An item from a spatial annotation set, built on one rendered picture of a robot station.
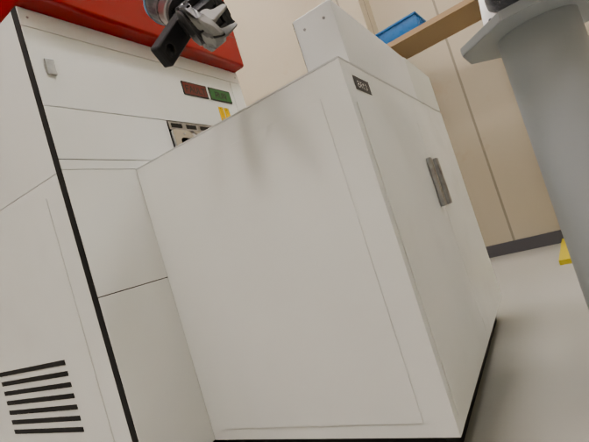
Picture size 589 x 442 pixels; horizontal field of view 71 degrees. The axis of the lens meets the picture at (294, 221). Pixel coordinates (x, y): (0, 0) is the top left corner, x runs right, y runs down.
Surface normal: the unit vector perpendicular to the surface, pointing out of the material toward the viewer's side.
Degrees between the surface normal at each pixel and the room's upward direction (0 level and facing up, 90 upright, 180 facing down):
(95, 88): 90
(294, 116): 90
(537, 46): 90
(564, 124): 90
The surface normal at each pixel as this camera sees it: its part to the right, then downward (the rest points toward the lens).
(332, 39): -0.50, 0.11
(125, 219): 0.81, -0.28
